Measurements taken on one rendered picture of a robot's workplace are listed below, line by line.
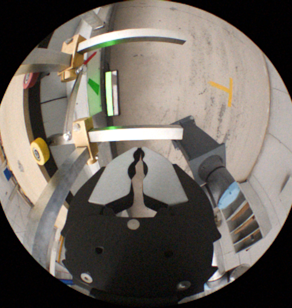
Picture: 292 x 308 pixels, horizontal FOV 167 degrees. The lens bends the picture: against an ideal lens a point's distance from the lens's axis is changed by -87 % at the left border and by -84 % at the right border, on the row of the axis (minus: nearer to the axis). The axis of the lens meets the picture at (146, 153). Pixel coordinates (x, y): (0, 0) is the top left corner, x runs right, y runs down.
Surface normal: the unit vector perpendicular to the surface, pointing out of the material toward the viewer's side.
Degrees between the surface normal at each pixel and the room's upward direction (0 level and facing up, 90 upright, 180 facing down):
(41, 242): 90
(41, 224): 90
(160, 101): 0
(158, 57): 0
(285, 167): 90
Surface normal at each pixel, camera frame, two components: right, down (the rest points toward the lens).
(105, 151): 0.02, 0.51
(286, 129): -1.00, -0.04
